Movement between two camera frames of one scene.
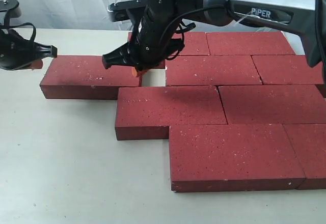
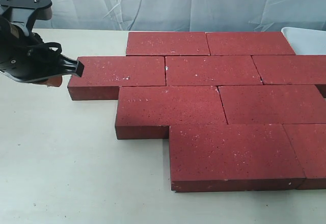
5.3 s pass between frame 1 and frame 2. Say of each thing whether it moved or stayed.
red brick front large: stayed
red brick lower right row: stayed
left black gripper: moved
